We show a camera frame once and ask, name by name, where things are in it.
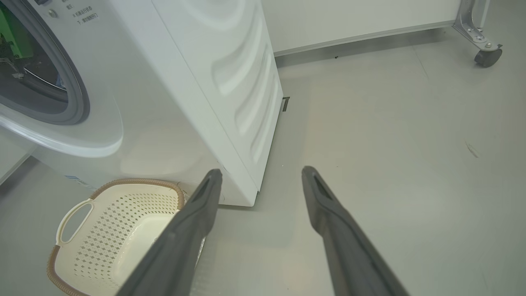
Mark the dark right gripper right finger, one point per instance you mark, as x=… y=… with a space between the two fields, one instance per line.
x=349 y=255

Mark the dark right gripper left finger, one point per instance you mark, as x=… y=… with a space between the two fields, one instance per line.
x=181 y=246

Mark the blue energy label sticker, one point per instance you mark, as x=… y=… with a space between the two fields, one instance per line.
x=78 y=181

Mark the white front-load washing machine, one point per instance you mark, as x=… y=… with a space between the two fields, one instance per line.
x=172 y=102

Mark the metal leg with black caster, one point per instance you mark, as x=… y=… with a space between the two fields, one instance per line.
x=472 y=24

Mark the cream basket with brown rim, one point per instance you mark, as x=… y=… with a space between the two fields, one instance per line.
x=107 y=230

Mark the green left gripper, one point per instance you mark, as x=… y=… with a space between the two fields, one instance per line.
x=10 y=35

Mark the small dark metal bracket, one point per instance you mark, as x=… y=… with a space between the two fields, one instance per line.
x=285 y=104

